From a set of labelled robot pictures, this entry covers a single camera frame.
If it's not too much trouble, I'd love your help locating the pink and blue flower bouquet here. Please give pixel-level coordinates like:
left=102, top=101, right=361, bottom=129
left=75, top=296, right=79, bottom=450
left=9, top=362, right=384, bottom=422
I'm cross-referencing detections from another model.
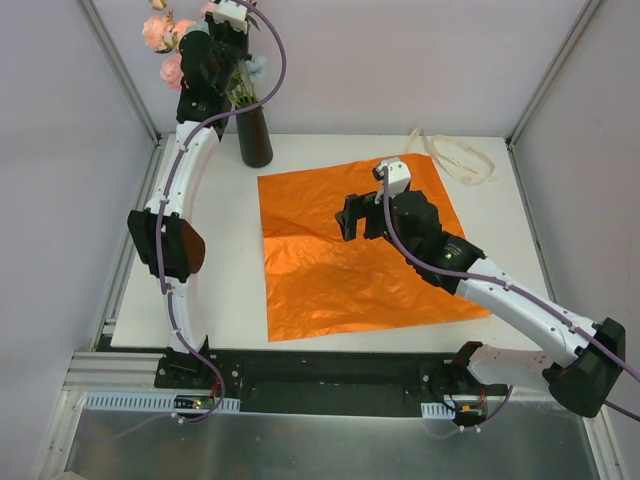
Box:
left=226, top=56, right=266, bottom=109

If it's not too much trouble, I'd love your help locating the small pink rose stem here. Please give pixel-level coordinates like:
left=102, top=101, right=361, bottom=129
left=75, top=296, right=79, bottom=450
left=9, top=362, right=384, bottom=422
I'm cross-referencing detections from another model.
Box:
left=160, top=53, right=183, bottom=91

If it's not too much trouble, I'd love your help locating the dark orange tissue paper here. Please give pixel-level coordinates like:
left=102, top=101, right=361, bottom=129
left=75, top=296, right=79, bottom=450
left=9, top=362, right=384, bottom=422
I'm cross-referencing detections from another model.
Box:
left=257, top=159, right=489, bottom=342

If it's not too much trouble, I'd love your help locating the cream lace ribbon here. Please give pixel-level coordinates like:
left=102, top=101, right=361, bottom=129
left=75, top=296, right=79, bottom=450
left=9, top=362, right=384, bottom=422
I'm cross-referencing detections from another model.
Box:
left=403, top=127, right=498, bottom=187

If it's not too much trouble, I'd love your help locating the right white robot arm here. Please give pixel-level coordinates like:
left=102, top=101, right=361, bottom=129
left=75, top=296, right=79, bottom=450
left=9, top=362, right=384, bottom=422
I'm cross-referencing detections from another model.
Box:
left=335, top=157, right=627, bottom=418

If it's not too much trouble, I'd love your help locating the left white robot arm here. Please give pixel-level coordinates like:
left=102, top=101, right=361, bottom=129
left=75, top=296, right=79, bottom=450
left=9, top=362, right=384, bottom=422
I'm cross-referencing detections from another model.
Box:
left=127, top=1, right=248, bottom=389

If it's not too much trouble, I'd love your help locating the black conical vase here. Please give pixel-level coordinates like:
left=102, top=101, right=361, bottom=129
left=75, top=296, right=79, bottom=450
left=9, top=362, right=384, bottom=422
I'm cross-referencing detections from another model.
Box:
left=236, top=107, right=273, bottom=168

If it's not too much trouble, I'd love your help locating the left aluminium frame post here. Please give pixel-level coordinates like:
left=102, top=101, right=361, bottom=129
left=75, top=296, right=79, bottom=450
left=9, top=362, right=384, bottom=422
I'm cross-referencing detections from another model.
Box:
left=75, top=0, right=161, bottom=144

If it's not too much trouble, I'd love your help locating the aluminium frame post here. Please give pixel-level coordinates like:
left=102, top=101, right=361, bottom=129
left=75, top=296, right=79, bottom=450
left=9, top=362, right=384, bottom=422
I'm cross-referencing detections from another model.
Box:
left=75, top=0, right=161, bottom=144
left=505, top=0, right=605, bottom=151

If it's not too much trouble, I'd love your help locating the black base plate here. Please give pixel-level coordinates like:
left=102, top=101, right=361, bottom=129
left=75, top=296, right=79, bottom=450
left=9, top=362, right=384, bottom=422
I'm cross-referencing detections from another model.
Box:
left=154, top=349, right=507, bottom=418

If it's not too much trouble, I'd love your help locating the right white cable duct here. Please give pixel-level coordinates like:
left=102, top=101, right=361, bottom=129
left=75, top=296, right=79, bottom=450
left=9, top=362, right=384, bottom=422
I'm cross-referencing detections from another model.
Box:
left=420, top=402, right=456, bottom=420

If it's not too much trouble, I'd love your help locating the white cable duct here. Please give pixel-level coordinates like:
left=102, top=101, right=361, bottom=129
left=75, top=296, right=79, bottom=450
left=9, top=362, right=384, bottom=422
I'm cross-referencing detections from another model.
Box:
left=420, top=402, right=456, bottom=420
left=84, top=392, right=218, bottom=415

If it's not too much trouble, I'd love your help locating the right aluminium frame post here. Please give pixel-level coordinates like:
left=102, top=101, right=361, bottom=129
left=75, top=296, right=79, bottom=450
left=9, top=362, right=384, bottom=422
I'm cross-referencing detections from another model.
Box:
left=505, top=0, right=605, bottom=151

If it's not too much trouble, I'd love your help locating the left white cable duct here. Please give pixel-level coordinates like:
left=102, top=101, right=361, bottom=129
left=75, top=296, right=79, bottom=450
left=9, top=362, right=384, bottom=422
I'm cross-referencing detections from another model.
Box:
left=84, top=392, right=218, bottom=415

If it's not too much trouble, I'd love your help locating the front aluminium rail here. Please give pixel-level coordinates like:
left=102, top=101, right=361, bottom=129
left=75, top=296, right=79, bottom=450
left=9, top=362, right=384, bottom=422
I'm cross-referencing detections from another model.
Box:
left=63, top=349, right=606, bottom=402

